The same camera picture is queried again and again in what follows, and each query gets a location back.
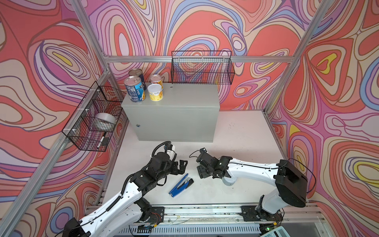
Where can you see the white lid can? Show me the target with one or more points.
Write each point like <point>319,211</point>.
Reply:
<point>155,92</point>
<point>228,181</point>

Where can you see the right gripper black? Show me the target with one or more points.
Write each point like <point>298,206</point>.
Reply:
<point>202,172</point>

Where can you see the grey metal cabinet box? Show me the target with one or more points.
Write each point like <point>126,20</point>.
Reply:
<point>187,113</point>

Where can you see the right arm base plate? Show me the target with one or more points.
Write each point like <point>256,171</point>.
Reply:
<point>250,213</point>

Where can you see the white device corner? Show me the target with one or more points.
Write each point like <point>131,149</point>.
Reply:
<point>274,232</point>

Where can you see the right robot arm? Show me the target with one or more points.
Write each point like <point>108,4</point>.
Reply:
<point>290,184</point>

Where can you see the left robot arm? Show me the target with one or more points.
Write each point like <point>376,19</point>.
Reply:
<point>129,205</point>

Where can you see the black wire basket left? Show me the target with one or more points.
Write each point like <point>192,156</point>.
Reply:
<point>83,129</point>

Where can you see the aluminium front rail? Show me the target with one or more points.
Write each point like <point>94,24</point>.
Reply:
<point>223,220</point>

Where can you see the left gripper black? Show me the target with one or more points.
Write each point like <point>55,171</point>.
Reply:
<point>181,170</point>

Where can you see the white lid can back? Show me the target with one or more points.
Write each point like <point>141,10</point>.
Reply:
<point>155,92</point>

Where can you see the light blue labelled can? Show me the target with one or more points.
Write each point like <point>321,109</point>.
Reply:
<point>135,89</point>

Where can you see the black marker pen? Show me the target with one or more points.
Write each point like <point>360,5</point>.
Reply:
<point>101,142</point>

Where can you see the blue black stapler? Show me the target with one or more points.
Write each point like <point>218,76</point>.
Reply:
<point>183,184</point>

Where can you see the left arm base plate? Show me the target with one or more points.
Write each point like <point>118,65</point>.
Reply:
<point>152,216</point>

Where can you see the white tape roll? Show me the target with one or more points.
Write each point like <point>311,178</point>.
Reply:
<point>106,117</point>

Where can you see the black wire basket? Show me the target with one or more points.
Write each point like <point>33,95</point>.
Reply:
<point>83,129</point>
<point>204,67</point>

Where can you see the dark blue labelled can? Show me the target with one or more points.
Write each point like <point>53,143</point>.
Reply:
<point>136,72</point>

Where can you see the white lid can right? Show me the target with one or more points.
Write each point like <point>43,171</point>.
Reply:
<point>228,181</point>

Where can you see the small gold can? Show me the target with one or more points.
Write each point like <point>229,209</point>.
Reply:
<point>156,79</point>

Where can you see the black wire basket back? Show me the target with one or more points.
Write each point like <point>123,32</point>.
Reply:
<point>204,67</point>

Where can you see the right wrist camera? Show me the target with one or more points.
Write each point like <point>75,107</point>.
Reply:
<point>203,151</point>

